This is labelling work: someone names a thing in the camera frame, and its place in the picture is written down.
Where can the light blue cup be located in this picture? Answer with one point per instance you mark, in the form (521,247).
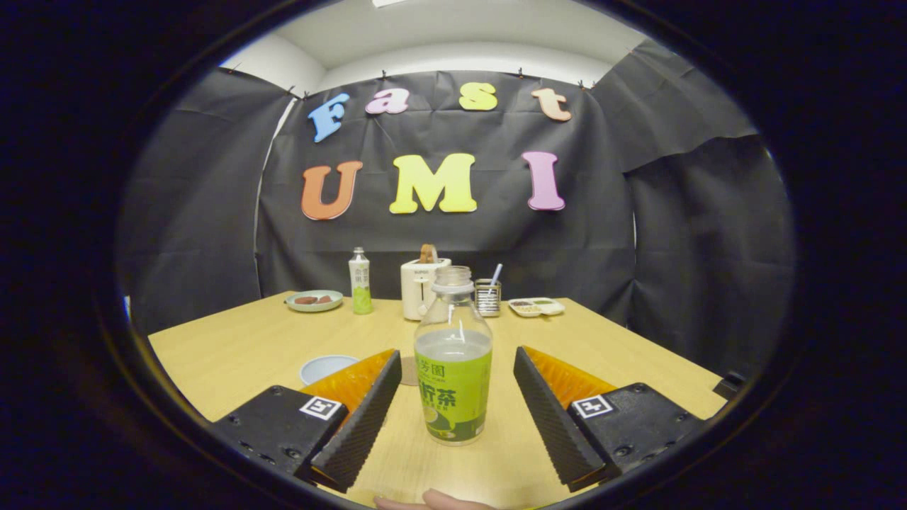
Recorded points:
(322,367)

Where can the white divided tray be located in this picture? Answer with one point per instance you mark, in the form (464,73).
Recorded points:
(536,307)

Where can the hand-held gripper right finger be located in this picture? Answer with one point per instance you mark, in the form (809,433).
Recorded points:
(549,418)

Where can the white straw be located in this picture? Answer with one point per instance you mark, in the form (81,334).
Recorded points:
(497,273)

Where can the white toaster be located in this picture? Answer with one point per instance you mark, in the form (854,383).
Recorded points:
(417,287)

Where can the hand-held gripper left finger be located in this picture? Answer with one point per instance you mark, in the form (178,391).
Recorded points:
(365,418)

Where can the ceiling light panel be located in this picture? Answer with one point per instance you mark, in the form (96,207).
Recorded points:
(390,3)

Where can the metal mesh holder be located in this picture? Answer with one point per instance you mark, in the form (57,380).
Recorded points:
(487,301)

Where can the green label juice bottle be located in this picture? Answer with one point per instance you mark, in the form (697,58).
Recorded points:
(453,397)

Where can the wooden table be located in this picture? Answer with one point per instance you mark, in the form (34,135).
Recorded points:
(234,354)

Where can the brown toast slice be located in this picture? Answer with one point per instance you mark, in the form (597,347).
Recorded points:
(428,253)

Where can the round brown coaster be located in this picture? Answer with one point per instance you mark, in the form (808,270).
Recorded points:
(409,372)

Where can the pale green plate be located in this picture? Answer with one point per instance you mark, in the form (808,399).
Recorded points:
(315,308)

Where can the small white green bottle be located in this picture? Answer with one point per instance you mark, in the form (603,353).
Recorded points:
(360,280)

